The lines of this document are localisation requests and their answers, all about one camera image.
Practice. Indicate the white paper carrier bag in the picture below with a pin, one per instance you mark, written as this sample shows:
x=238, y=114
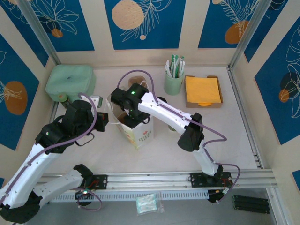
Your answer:
x=143, y=136

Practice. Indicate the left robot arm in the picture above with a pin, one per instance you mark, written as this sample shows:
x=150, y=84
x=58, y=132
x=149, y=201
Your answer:
x=23, y=173

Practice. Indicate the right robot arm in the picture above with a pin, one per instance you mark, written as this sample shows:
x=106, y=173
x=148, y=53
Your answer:
x=164, y=110

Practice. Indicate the green paper coffee cup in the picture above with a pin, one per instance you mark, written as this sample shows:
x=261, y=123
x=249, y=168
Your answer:
x=172, y=129

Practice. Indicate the brown pulp carrier stack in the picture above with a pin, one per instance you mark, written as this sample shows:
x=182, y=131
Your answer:
x=134, y=79

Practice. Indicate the small green bottle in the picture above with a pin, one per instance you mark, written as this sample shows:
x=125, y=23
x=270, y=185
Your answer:
x=63, y=98

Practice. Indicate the black plastic lid stack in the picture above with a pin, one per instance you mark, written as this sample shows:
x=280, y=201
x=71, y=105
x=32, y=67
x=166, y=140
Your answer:
x=163, y=99

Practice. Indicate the mint green lidded box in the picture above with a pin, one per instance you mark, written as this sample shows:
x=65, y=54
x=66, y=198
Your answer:
x=70, y=79

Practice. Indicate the mint green cylinder holder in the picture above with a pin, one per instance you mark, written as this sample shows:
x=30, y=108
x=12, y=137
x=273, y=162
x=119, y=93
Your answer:
x=172, y=87

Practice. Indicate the brown cardboard tray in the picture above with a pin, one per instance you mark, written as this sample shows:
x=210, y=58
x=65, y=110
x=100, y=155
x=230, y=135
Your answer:
x=192, y=106

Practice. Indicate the small circuit board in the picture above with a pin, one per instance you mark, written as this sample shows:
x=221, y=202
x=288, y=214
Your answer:
x=84, y=192
x=225, y=191

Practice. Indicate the yellow paper napkin stack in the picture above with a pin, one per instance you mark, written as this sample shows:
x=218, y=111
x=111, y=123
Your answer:
x=201, y=89

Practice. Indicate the clear plastic bag of packets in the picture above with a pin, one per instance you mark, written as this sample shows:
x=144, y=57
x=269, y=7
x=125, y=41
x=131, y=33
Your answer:
x=146, y=204

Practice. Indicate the black ribbed block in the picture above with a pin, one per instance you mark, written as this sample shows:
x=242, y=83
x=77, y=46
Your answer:
x=250, y=204

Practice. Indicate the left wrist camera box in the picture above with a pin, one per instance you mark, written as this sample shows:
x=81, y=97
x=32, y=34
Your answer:
x=96, y=99

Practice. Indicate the long aluminium mounting rail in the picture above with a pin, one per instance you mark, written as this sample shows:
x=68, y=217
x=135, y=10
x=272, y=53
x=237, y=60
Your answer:
x=152, y=179

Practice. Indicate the aluminium corner post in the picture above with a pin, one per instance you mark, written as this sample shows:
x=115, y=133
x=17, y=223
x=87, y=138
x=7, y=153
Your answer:
x=39, y=32
x=248, y=32

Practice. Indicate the aluminium frame bar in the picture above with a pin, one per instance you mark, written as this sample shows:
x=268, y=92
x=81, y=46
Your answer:
x=276, y=208

